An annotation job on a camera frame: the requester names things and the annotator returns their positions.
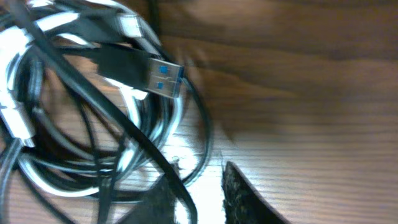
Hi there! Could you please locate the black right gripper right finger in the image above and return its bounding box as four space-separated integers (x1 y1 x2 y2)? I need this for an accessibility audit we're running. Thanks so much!
221 161 289 224

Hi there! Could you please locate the black USB cable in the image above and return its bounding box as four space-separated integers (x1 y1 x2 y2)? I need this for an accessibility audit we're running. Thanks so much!
0 0 215 224

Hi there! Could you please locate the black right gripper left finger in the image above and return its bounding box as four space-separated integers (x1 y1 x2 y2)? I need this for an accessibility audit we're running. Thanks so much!
116 176 176 224

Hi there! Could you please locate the white USB cable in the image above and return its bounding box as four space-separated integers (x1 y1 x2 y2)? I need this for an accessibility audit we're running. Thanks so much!
0 0 187 198

